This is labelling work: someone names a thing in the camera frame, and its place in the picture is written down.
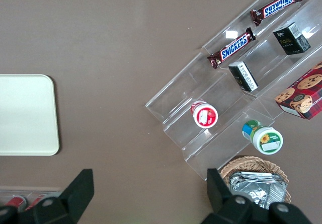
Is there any red cola bottle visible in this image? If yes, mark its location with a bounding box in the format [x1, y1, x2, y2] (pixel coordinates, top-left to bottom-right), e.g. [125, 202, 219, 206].
[24, 194, 48, 211]
[4, 195, 28, 211]

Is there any silver foil-wrapped package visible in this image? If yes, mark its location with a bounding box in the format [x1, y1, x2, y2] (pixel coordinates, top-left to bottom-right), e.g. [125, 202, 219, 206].
[229, 171, 289, 210]

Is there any red strawberry yogurt cup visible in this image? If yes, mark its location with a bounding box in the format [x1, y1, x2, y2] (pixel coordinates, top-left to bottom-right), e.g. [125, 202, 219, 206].
[190, 100, 218, 129]

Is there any wicker basket holding foil packs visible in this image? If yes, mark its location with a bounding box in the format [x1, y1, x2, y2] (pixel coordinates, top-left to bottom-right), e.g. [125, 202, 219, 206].
[219, 155, 292, 204]

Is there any red tartan cookie box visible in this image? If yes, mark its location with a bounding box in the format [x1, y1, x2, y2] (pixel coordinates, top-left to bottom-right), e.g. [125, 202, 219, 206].
[274, 61, 322, 121]

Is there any cream rectangular tray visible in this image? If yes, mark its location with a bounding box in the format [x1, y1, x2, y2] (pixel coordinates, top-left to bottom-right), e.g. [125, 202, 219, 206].
[0, 74, 60, 157]

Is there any clear acrylic stepped riser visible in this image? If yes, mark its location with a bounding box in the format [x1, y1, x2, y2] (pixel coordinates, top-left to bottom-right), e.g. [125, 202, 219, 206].
[145, 52, 275, 182]
[201, 0, 322, 121]

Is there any green sunflower yogurt cup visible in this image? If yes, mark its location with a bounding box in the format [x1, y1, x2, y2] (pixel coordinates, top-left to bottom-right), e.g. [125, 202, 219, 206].
[241, 120, 284, 156]

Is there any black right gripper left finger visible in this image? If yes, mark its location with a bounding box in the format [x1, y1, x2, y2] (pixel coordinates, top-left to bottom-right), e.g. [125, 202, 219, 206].
[19, 168, 95, 224]

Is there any Snickers chocolate bar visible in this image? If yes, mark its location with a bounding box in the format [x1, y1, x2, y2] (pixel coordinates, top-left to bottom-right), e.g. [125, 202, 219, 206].
[206, 27, 257, 70]
[249, 0, 306, 27]

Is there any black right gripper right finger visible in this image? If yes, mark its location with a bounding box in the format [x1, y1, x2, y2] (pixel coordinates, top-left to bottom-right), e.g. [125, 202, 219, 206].
[201, 168, 272, 224]

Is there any small black carton box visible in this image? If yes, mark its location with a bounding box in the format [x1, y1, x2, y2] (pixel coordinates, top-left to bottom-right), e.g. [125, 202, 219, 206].
[273, 22, 311, 56]
[228, 61, 259, 93]

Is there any clear acrylic bottle rack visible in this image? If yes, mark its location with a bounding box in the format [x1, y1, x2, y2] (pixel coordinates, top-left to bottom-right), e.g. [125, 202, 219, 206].
[0, 185, 62, 209]

